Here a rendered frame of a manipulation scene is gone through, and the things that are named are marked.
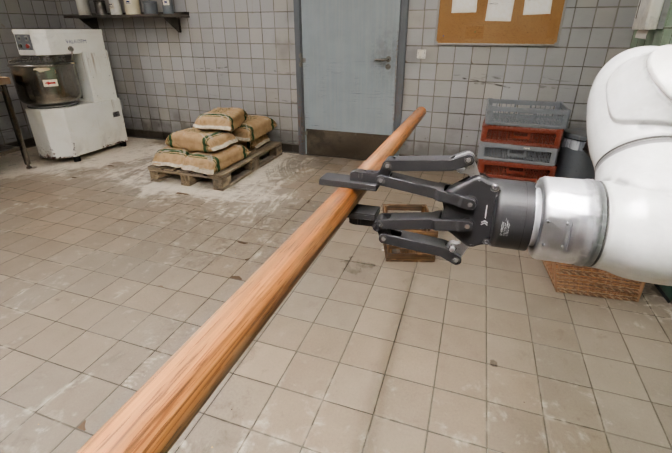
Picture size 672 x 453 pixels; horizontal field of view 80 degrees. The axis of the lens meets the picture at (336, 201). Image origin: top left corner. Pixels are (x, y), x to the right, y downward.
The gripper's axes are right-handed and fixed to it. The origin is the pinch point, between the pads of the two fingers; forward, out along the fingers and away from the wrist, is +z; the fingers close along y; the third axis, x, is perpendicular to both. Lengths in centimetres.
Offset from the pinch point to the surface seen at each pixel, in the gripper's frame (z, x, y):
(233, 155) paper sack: 188, 273, 74
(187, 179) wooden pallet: 222, 247, 93
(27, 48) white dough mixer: 400, 261, -18
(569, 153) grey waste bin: -96, 316, 59
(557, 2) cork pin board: -74, 361, -57
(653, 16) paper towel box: -126, 303, -41
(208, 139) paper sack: 201, 255, 56
